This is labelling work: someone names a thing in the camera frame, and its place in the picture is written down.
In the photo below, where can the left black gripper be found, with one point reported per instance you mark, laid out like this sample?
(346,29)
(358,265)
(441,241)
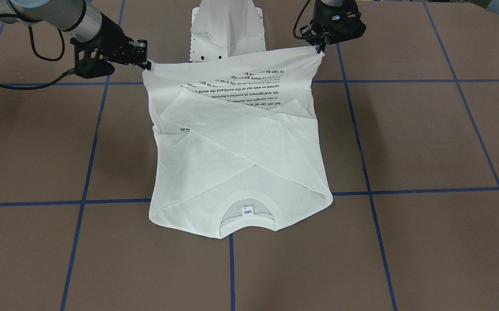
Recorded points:
(321,17)

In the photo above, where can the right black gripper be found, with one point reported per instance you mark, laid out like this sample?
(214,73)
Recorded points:
(112,42)

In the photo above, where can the white long-sleeve printed shirt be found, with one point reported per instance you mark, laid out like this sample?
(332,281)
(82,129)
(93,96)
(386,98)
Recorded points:
(238,143)

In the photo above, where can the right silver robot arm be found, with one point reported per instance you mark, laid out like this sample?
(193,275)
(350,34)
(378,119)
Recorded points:
(77,18)

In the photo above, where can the white camera stand base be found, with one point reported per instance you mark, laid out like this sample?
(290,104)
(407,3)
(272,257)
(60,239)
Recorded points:
(226,28)

